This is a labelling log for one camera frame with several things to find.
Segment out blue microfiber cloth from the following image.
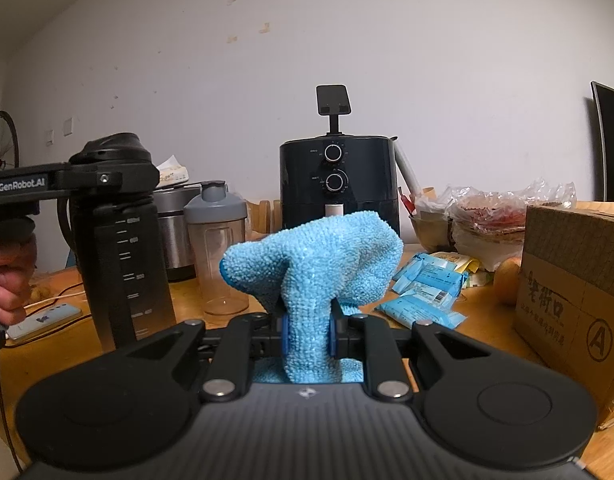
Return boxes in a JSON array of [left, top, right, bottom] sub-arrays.
[[221, 211, 405, 386]]

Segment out blue wet wipe packet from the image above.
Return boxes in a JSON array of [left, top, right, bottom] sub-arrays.
[[376, 294, 466, 331], [417, 260, 470, 306], [392, 252, 450, 293]]

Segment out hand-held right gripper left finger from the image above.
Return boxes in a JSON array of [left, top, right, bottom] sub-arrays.
[[127, 310, 290, 401]]

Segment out wooden chair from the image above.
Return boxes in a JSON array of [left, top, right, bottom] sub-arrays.
[[247, 199, 282, 241]]

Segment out yellow round fruit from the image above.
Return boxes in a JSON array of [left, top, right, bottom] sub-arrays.
[[493, 256, 522, 307]]

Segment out white plastic tube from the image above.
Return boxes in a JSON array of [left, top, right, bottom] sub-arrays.
[[394, 142, 420, 196]]

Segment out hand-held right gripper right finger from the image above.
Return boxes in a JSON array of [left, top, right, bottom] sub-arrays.
[[328, 310, 480, 401]]

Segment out bag of flat pancakes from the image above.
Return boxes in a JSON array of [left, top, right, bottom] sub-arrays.
[[449, 177, 578, 271]]

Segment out yellow green sachets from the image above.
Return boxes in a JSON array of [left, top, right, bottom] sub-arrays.
[[437, 250, 494, 288]]

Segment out grey lid shaker bottle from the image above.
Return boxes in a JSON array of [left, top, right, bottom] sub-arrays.
[[183, 181, 250, 317]]

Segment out silver rice cooker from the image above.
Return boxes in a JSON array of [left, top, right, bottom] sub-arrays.
[[152, 180, 228, 282]]

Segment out tissue pack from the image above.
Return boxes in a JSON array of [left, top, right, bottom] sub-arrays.
[[154, 155, 190, 188]]

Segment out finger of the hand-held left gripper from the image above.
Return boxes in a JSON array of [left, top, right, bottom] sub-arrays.
[[57, 161, 160, 207]]

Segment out black flat monitor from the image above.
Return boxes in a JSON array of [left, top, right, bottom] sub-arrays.
[[590, 80, 614, 203]]

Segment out white cable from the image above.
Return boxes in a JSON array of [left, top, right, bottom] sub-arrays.
[[0, 280, 86, 471], [26, 294, 64, 312]]

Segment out dark blue air fryer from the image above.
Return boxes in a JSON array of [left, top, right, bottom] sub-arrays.
[[279, 135, 402, 241]]

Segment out black phone stand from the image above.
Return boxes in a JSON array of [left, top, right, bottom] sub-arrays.
[[316, 84, 351, 137]]

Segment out cardboard box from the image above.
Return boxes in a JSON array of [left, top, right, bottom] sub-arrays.
[[512, 201, 614, 428]]

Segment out white blue power strip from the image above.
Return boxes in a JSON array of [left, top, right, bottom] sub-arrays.
[[6, 302, 82, 345]]

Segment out bicycle wheel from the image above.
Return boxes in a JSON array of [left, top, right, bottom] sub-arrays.
[[0, 110, 20, 171]]

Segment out person's left hand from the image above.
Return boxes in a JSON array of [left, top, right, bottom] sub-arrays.
[[0, 232, 38, 329]]

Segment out black gradient water bottle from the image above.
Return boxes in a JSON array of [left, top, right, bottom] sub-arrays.
[[67, 132, 178, 353]]

